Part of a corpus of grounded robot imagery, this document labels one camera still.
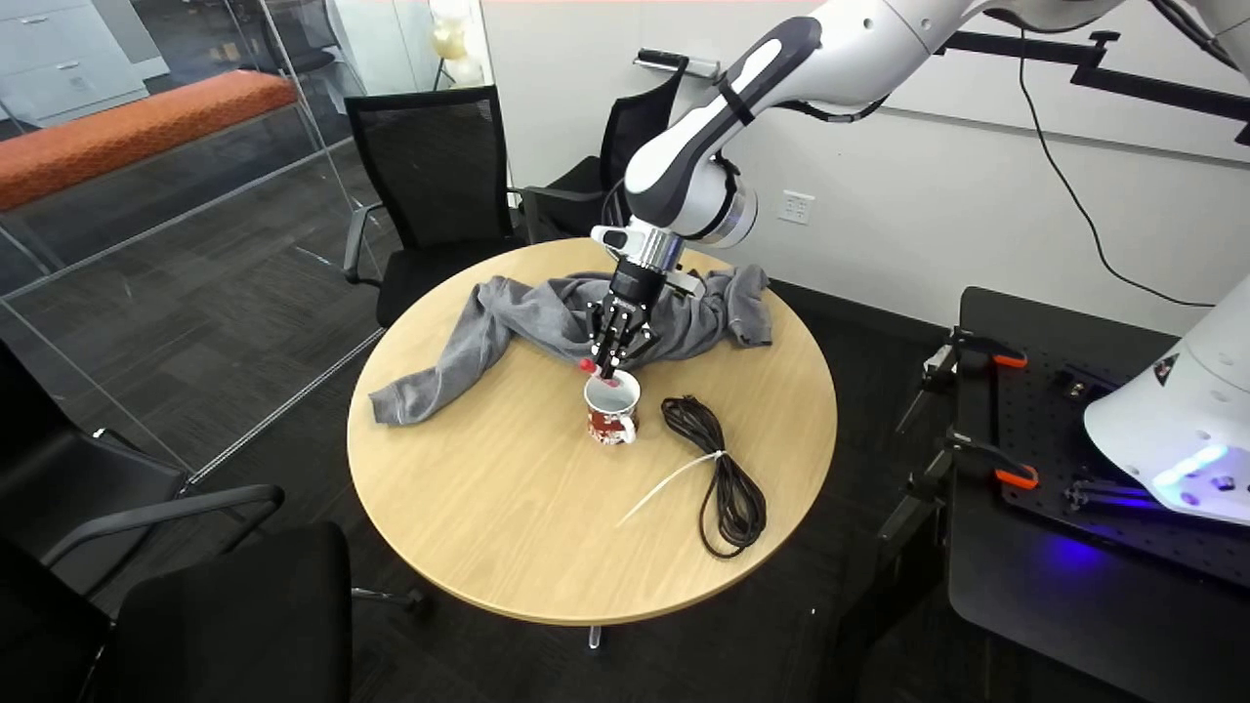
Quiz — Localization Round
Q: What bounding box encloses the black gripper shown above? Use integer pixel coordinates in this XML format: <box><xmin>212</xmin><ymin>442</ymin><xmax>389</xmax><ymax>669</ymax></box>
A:
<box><xmin>586</xmin><ymin>256</ymin><xmax>667</xmax><ymax>376</ymax></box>

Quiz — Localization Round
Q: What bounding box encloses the orange marker with white cap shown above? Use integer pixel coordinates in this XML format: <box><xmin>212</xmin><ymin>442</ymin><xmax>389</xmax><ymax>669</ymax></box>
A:
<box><xmin>573</xmin><ymin>343</ymin><xmax>629</xmax><ymax>383</ymax></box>

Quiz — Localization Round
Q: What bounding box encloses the red and white mug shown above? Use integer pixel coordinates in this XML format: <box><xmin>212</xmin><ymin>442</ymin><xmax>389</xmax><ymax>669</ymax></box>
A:
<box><xmin>580</xmin><ymin>366</ymin><xmax>646</xmax><ymax>449</ymax></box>

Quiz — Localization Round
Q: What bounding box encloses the grey fleece sweater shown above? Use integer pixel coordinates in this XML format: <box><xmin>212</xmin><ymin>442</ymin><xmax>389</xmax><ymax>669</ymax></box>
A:
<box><xmin>366</xmin><ymin>267</ymin><xmax>778</xmax><ymax>428</ymax></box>

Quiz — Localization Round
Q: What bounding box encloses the black mesh office chair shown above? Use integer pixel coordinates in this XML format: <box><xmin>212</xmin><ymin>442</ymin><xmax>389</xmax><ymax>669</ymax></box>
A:
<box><xmin>513</xmin><ymin>45</ymin><xmax>693</xmax><ymax>245</ymax></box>
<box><xmin>0</xmin><ymin>518</ymin><xmax>354</xmax><ymax>703</ymax></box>
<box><xmin>341</xmin><ymin>81</ymin><xmax>524</xmax><ymax>328</ymax></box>
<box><xmin>0</xmin><ymin>336</ymin><xmax>288</xmax><ymax>569</ymax></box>

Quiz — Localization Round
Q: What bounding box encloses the round wooden table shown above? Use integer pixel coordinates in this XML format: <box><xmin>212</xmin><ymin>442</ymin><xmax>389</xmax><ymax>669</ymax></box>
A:
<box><xmin>344</xmin><ymin>234</ymin><xmax>840</xmax><ymax>651</ymax></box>

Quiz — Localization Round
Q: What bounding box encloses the small black connector box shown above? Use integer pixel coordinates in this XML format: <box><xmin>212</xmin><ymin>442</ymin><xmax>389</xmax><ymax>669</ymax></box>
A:
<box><xmin>1051</xmin><ymin>366</ymin><xmax>1113</xmax><ymax>406</ymax></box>

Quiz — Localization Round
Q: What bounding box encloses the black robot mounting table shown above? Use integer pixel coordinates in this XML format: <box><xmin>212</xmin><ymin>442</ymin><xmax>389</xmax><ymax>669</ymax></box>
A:
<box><xmin>947</xmin><ymin>285</ymin><xmax>1250</xmax><ymax>703</ymax></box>

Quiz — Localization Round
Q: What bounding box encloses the orange upholstered bench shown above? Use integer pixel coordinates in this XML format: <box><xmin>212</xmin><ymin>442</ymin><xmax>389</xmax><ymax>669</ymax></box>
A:
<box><xmin>0</xmin><ymin>68</ymin><xmax>301</xmax><ymax>219</ymax></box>

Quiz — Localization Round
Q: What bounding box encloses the coiled black cable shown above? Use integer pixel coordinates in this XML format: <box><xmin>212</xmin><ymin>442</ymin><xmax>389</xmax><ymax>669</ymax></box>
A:
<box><xmin>658</xmin><ymin>394</ymin><xmax>772</xmax><ymax>562</ymax></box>

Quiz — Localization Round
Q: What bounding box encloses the white cable tie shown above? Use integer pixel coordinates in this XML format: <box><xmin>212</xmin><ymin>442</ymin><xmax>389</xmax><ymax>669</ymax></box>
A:
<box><xmin>619</xmin><ymin>445</ymin><xmax>729</xmax><ymax>528</ymax></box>

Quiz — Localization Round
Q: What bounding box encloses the black clamp with orange handle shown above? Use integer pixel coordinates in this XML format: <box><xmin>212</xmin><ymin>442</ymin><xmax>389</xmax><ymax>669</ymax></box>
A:
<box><xmin>874</xmin><ymin>424</ymin><xmax>1046</xmax><ymax>543</ymax></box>
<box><xmin>893</xmin><ymin>325</ymin><xmax>1037</xmax><ymax>442</ymax></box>

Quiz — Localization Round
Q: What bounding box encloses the thin black wall cable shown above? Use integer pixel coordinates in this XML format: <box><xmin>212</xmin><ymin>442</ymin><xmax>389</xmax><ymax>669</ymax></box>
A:
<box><xmin>1013</xmin><ymin>69</ymin><xmax>1224</xmax><ymax>317</ymax></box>

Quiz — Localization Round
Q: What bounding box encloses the black robot cable connector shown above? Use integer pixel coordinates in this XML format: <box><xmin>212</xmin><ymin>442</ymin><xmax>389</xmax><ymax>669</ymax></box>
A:
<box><xmin>1061</xmin><ymin>471</ymin><xmax>1176</xmax><ymax>515</ymax></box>

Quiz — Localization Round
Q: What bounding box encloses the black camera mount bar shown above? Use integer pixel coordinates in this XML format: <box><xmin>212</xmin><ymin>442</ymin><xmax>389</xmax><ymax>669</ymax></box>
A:
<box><xmin>943</xmin><ymin>28</ymin><xmax>1250</xmax><ymax>147</ymax></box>

